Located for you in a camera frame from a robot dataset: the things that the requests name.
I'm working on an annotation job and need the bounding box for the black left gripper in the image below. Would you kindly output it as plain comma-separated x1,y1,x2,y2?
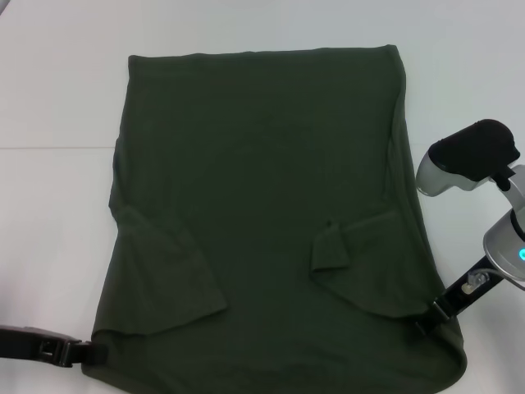
0,325,110,365

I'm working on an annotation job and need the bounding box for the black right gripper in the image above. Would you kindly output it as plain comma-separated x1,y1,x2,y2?
413,256,508,336

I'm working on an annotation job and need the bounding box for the dark green shirt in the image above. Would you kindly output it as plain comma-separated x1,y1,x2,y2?
81,44,468,394

